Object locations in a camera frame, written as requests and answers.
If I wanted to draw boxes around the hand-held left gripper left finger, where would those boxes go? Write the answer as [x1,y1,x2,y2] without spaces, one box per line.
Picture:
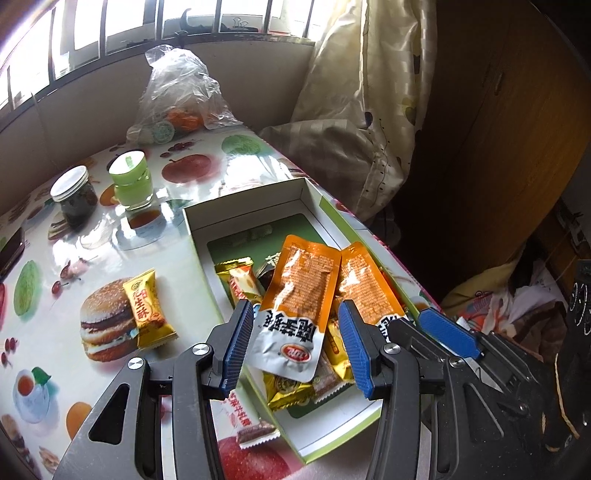
[53,299,256,480]

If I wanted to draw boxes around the pile of clothes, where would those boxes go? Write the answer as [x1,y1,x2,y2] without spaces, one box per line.
[438,257,571,354]

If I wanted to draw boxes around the beige curtain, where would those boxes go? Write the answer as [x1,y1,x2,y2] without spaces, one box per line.
[257,0,438,223]

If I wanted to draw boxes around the gold peanut candy packet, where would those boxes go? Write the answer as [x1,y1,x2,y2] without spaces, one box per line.
[121,269,179,352]
[262,368,315,412]

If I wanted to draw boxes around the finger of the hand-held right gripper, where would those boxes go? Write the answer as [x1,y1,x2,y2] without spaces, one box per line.
[417,307,484,361]
[387,318,446,367]

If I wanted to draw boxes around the clear jar with white lid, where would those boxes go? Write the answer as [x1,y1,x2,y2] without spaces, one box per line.
[49,164,99,230]

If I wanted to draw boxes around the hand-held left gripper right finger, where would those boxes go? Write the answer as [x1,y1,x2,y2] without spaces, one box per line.
[338,299,505,480]

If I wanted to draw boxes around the metal window bars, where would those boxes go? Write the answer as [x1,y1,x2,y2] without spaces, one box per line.
[0,0,324,112]

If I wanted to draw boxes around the green and white cardboard box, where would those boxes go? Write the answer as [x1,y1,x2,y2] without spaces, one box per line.
[181,176,445,468]

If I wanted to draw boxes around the brown wooden wardrobe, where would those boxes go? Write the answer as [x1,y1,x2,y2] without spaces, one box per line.
[392,0,591,305]

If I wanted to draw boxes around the clear plastic bag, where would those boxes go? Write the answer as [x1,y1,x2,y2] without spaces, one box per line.
[126,43,244,145]

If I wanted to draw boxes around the small black candy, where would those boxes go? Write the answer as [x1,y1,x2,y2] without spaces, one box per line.
[256,261,279,297]

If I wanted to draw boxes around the long gold snack bar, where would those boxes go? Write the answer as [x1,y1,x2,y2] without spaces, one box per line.
[213,257,267,311]
[322,318,357,381]

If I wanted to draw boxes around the black phone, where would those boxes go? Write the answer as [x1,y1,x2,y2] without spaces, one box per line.
[0,227,27,283]

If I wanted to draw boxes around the orange and white snack pouch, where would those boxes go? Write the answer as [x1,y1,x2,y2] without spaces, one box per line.
[248,233,343,385]
[338,241,408,343]

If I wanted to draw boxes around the fruit print tablecloth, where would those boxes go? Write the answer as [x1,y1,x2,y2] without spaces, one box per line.
[0,124,445,480]

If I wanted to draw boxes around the green jar with white lid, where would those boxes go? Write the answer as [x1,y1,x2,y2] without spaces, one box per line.
[107,150,156,212]

